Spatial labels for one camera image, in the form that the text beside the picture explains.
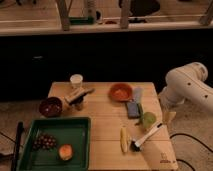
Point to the orange bowl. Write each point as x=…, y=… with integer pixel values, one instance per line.
x=120, y=92

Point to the white paper cup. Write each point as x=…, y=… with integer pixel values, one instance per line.
x=76, y=80

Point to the white handled black brush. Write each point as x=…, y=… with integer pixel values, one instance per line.
x=135, y=145

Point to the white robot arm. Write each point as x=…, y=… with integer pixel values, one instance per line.
x=185, y=83

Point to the green plastic tray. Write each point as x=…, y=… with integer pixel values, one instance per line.
x=57, y=144

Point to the blue sponge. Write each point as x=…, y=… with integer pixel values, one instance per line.
x=132, y=110

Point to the bunch of dark grapes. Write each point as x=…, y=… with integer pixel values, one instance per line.
x=45, y=142

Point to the orange round fruit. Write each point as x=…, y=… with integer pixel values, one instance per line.
x=65, y=152

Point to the wooden block tool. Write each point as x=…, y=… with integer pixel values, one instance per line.
x=76, y=97

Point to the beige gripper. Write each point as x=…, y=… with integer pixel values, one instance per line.
x=167, y=116

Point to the black pole left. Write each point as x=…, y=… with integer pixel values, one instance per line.
x=19, y=131

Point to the dark red bowl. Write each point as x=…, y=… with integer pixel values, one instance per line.
x=51, y=107

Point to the yellow banana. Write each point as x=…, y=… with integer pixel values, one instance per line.
x=124, y=140

